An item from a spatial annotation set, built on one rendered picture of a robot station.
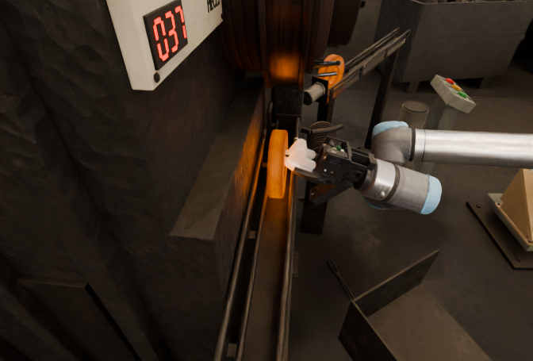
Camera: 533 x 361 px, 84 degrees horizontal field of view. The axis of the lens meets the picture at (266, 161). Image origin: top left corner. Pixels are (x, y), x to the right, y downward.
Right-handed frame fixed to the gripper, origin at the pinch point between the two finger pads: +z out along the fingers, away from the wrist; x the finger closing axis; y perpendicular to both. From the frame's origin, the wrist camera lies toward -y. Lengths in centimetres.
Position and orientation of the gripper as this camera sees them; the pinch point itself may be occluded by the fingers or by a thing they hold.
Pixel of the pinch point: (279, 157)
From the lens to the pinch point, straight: 67.5
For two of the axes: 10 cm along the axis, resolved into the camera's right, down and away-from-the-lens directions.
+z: -9.5, -2.9, -0.7
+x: -1.2, 6.1, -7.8
